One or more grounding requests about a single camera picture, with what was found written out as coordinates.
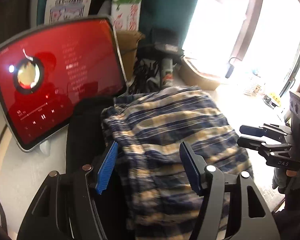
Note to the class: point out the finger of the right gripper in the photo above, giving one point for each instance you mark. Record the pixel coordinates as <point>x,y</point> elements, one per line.
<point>275,132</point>
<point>256,145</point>

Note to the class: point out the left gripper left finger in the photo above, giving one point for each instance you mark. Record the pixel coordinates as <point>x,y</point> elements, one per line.
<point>64,206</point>

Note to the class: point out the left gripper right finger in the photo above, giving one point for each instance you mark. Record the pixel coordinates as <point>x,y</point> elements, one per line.
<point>249,216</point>

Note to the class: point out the blue plaid pants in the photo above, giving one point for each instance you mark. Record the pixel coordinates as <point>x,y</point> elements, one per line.
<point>149,128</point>

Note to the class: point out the right hand grey glove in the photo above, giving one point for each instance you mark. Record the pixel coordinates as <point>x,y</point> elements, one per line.
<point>285,179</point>

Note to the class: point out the beige lidded food container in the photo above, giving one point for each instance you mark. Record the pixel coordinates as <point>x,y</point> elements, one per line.
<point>191,76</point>

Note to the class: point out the grey spray can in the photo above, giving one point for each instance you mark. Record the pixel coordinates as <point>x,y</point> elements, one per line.
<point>166,72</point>

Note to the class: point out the red screen tablet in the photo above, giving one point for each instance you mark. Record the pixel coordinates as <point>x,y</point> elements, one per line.
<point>46,71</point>

